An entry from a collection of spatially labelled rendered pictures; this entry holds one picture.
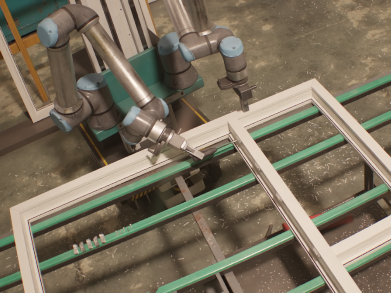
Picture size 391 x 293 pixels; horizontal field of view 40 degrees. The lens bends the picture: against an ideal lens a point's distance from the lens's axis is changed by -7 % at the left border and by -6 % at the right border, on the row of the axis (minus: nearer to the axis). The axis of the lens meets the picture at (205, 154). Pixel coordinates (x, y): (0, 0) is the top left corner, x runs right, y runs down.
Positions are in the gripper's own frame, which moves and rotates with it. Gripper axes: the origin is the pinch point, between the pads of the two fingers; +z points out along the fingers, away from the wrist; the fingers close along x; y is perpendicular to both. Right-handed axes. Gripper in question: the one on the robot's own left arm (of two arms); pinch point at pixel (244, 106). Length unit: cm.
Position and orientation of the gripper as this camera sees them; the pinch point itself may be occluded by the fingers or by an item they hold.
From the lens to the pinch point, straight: 247.6
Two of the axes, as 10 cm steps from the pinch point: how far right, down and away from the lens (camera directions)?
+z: 2.1, 7.1, 6.8
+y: 9.1, -3.9, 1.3
